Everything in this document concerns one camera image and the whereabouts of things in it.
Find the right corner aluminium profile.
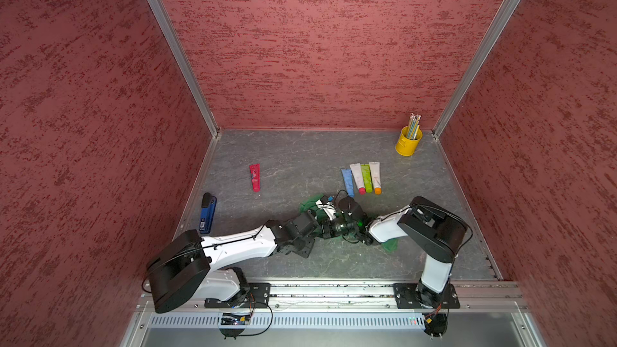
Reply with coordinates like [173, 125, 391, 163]
[432, 0, 522, 140]

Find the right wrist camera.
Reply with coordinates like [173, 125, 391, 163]
[316, 197, 366, 221]

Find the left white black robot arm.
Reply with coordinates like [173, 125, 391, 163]
[146, 212, 318, 313]

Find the blue stapler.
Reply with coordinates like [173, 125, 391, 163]
[199, 193, 217, 236]

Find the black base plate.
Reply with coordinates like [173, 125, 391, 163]
[393, 283, 461, 310]
[204, 283, 272, 309]

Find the right controller board with cables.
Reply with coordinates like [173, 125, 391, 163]
[424, 305, 449, 338]

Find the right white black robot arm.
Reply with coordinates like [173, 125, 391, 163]
[313, 196, 473, 311]

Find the corner aluminium profile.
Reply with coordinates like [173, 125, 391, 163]
[146, 0, 220, 139]
[432, 0, 522, 140]

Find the green microfiber cloth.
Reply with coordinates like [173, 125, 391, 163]
[300, 195, 398, 253]

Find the yellow cup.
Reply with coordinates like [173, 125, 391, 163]
[395, 126, 423, 157]

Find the dark red tube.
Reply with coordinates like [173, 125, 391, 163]
[249, 164, 260, 193]

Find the white tube red cap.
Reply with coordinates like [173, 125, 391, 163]
[350, 163, 366, 194]

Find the controller board with cables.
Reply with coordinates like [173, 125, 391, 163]
[219, 293, 274, 340]
[424, 305, 449, 338]

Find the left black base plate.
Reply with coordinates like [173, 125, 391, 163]
[204, 283, 272, 309]

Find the aluminium front rail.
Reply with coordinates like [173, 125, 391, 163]
[249, 278, 530, 314]

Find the white tube orange cap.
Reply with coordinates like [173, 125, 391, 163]
[369, 162, 382, 194]

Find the bundle of pencils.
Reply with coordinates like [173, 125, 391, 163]
[406, 114, 422, 141]

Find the left corner aluminium profile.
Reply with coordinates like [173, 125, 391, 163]
[146, 0, 220, 139]

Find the blue tube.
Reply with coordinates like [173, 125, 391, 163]
[342, 169, 354, 198]

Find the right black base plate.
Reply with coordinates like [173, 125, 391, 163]
[393, 283, 461, 310]

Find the left controller board with cables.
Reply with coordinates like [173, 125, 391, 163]
[219, 293, 274, 340]

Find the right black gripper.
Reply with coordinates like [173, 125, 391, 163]
[310, 218, 358, 240]

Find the green tube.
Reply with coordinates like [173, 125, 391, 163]
[361, 164, 374, 193]

